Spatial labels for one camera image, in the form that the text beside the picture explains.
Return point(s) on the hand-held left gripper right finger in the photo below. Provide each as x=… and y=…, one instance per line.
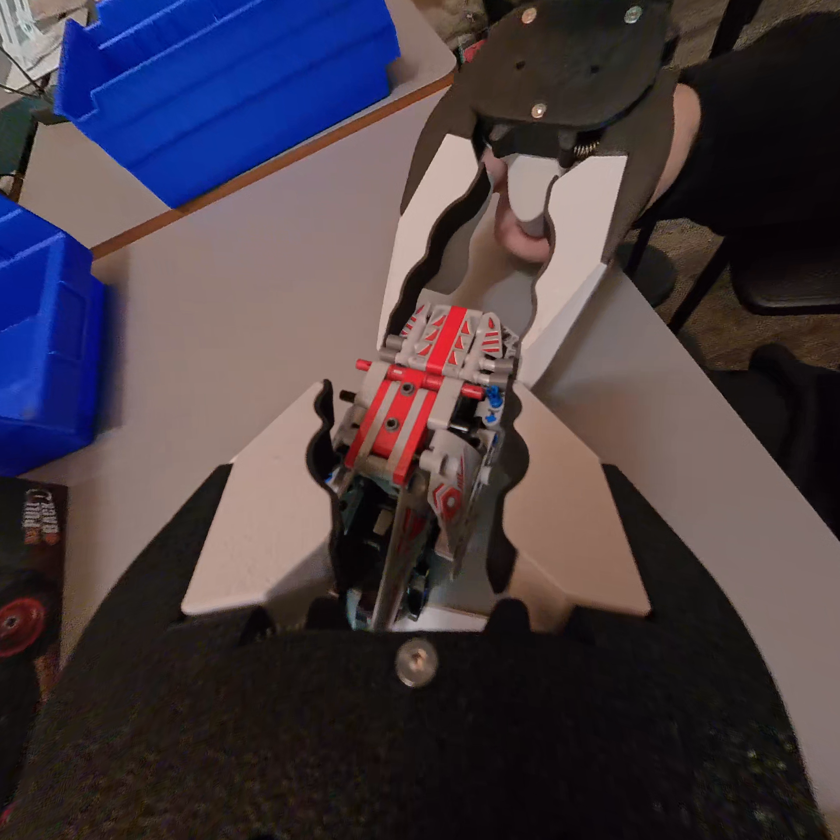
x=577, y=525

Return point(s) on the black toy truck box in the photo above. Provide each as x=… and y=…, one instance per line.
x=26, y=623

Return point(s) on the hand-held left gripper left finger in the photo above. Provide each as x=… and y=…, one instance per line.
x=256, y=525

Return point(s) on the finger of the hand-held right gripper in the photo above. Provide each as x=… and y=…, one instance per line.
x=426, y=216
x=584, y=223

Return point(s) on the person's black pants leg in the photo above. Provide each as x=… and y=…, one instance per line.
x=787, y=426

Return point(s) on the black office chair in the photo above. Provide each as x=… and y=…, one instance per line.
x=787, y=282

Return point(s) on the white desk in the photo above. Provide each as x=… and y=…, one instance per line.
x=262, y=295

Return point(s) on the desk with brown edge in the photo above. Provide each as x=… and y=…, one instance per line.
x=85, y=190

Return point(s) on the person's right hand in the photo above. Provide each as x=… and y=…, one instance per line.
x=518, y=243

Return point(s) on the grey and red toy truck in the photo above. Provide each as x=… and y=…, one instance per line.
x=387, y=426

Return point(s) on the blue storage bin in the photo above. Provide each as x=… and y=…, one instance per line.
x=229, y=85
x=46, y=341

